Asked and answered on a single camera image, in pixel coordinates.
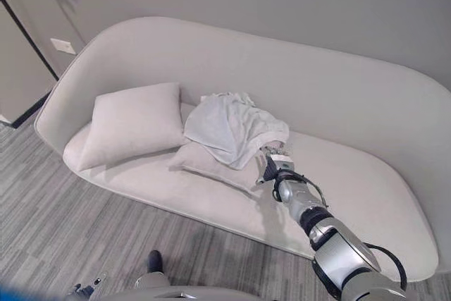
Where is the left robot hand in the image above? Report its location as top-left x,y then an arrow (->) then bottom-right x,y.
66,269 -> 109,301

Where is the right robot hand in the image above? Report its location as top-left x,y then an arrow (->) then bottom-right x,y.
254,141 -> 295,185

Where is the white garment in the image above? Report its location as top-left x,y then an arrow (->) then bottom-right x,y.
183,92 -> 290,170

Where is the light grey fabric sofa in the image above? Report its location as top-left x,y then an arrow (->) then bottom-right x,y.
34,16 -> 451,275

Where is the flat grey cushion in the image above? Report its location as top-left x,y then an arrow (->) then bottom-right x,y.
166,141 -> 268,196

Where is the silver robot leg dark foot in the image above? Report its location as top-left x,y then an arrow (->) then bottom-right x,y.
132,250 -> 172,290

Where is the silver robot torso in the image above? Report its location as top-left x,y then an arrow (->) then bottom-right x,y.
89,281 -> 268,301

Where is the large square grey cushion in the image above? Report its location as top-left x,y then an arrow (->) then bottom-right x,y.
79,81 -> 185,171

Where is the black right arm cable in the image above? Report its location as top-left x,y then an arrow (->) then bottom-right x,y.
362,242 -> 409,290

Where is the black door frame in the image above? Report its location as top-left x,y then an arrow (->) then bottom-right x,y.
0,0 -> 59,129

